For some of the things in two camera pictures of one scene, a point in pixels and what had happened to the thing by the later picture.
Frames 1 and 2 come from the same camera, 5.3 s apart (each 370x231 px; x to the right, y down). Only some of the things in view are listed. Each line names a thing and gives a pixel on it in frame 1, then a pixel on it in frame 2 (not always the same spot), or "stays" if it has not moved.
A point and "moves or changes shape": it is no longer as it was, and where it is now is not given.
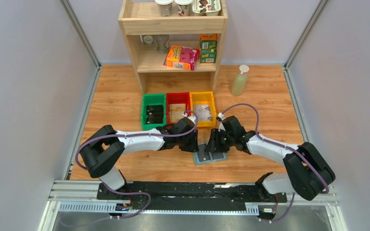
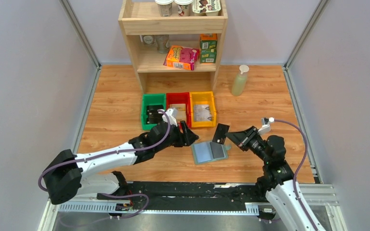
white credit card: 203,115 stays
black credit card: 203,156 moves or changes shape
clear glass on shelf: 161,40 stays
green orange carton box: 208,48 stays
